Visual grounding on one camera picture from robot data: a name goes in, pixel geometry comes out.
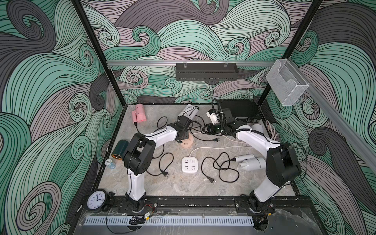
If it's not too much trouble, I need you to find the black wall shelf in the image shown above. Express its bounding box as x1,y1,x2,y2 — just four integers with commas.
175,62,239,84

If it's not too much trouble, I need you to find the round wall clock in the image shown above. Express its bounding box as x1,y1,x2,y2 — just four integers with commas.
85,189,108,212

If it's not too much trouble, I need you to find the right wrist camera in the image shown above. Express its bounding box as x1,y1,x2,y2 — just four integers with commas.
206,99,235,125

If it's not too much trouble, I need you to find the white hair dryer right front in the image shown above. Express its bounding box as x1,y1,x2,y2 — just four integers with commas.
231,154,266,171

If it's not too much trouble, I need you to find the black cord of white dryer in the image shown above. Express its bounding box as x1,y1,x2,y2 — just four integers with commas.
187,114,227,143

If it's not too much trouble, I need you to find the black cord of pink dryer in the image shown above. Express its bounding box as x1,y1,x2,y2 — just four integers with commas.
134,116,169,133

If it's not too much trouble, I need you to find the white slotted cable duct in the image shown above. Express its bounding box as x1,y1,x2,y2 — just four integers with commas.
83,216,254,226

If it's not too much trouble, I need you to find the small clear bottle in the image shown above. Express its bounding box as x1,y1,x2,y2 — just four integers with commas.
105,159,116,169

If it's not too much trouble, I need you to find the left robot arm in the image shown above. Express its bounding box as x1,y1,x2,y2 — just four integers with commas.
122,116,192,212

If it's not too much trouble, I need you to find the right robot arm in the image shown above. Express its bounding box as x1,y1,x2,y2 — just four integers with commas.
207,121,302,212

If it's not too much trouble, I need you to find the white hair dryer right back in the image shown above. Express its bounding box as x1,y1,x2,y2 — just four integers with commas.
251,123,264,134

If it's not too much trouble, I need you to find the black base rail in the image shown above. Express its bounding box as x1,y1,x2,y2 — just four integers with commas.
111,195,315,215

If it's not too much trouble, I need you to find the pink hair dryer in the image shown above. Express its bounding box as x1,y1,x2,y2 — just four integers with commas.
131,104,147,124

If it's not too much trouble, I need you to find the white square power strip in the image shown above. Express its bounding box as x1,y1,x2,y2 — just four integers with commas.
181,157,198,173

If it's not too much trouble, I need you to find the clear mesh wall holder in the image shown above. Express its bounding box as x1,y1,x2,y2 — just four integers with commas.
266,59,309,106

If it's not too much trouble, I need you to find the white folded hair dryer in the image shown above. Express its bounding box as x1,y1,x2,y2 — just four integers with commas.
178,104,199,120

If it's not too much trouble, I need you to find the black case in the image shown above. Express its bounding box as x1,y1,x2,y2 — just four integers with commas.
219,99,261,123

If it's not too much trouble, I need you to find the pink round power strip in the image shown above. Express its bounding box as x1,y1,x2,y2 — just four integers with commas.
180,134,194,148

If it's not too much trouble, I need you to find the dark green hair dryer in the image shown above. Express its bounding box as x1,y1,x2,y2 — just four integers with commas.
111,140,129,160

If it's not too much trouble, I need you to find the black cord front right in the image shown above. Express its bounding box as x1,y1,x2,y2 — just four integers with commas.
201,152,240,184

